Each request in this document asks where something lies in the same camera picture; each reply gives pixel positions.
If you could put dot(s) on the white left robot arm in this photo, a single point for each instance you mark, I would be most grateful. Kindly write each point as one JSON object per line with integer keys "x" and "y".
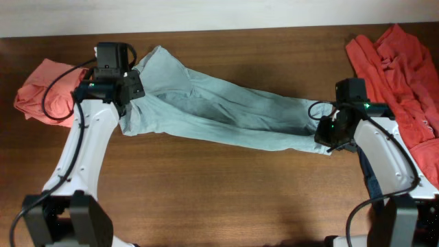
{"x": 67, "y": 212}

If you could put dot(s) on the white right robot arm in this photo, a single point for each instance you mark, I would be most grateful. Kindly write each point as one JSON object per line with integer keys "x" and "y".
{"x": 402, "y": 209}

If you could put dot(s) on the light blue polo shirt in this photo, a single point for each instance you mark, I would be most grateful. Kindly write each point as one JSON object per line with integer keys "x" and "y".
{"x": 186, "y": 103}

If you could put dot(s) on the dark navy garment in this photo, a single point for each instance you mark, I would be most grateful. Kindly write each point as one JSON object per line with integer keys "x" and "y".
{"x": 370, "y": 179}

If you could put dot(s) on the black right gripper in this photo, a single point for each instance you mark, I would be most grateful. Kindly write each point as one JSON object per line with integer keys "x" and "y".
{"x": 321, "y": 136}

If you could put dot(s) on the red-orange shirt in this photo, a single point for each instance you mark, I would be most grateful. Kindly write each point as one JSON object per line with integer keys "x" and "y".
{"x": 399, "y": 71}

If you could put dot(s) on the crumpled salmon pink shirt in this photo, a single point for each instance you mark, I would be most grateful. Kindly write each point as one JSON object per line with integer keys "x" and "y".
{"x": 38, "y": 99}

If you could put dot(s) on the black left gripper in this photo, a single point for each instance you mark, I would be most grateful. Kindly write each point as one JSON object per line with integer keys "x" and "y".
{"x": 138, "y": 89}

